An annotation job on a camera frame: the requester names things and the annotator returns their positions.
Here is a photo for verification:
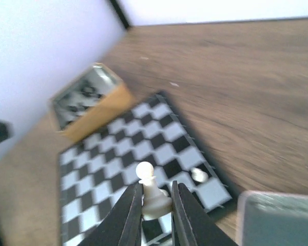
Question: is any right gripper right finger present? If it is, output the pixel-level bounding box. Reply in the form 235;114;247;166
171;181;236;246

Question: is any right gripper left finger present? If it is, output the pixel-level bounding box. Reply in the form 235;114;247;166
79;183;142;246

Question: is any white pawn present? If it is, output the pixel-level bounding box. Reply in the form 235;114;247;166
136;161;172;221
191;168;208;183

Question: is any black chess pieces pile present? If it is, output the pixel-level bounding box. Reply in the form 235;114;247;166
56;79;104;126

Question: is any black and white chessboard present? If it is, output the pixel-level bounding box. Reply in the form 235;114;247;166
58;91;238;245

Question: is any pink tin box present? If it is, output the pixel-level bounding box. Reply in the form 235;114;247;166
236;191;308;246

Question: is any yellow tin box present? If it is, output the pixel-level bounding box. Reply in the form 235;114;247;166
49;63;135;142

